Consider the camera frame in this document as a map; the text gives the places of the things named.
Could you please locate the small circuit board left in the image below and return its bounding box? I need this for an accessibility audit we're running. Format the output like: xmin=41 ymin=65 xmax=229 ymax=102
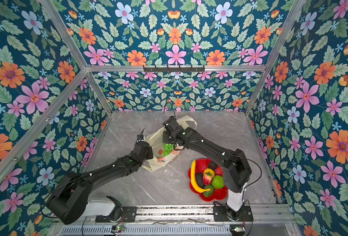
xmin=111 ymin=225 xmax=125 ymax=234

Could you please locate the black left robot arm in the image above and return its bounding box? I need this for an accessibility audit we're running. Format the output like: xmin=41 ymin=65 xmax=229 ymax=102
xmin=46 ymin=141 xmax=153 ymax=225

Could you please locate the black hook rail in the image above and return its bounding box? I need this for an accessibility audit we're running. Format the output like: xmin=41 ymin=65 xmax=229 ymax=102
xmin=143 ymin=65 xmax=205 ymax=73

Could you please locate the red apple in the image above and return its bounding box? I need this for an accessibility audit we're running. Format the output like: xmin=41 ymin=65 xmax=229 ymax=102
xmin=202 ymin=173 xmax=213 ymax=185

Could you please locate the cream plastic bag orange print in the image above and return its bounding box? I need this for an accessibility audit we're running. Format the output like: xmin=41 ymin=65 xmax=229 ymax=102
xmin=142 ymin=128 xmax=184 ymax=172

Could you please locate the small circuit board right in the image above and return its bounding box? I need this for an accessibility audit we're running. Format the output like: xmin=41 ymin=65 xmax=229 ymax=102
xmin=230 ymin=225 xmax=246 ymax=236

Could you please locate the green grapes bunch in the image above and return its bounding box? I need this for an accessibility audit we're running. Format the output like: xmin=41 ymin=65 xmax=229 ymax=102
xmin=162 ymin=144 xmax=174 ymax=157

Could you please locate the small circuit board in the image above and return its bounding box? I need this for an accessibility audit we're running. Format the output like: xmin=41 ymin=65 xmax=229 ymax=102
xmin=230 ymin=225 xmax=246 ymax=236
xmin=111 ymin=225 xmax=125 ymax=234

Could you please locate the dark purple round fruit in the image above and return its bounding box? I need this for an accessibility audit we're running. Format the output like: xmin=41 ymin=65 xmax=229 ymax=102
xmin=207 ymin=161 xmax=218 ymax=171

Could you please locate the yellow banana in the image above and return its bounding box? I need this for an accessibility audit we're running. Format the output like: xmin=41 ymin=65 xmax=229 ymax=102
xmin=190 ymin=160 xmax=210 ymax=193

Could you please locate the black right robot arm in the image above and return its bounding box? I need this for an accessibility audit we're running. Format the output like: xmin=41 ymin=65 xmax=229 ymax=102
xmin=163 ymin=116 xmax=252 ymax=221

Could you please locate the green bell pepper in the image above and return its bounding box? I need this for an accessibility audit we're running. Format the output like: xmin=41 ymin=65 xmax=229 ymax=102
xmin=211 ymin=175 xmax=225 ymax=189

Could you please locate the red flower-shaped plate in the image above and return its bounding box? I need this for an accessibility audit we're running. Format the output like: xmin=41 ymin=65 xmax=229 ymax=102
xmin=188 ymin=158 xmax=228 ymax=202

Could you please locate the green avocado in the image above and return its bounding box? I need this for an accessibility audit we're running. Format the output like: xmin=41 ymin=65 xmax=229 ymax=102
xmin=202 ymin=185 xmax=215 ymax=198

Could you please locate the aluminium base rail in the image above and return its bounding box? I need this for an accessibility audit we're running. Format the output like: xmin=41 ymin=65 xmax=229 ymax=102
xmin=48 ymin=204 xmax=301 ymax=236

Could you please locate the dark brown avocado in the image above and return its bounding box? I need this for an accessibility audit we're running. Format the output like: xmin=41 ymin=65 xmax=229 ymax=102
xmin=195 ymin=173 xmax=205 ymax=189

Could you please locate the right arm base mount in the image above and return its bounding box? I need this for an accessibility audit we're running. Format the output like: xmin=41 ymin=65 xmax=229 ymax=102
xmin=213 ymin=201 xmax=254 ymax=222

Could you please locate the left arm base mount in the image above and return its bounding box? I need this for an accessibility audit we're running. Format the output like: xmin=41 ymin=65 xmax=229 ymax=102
xmin=95 ymin=196 xmax=137 ymax=223

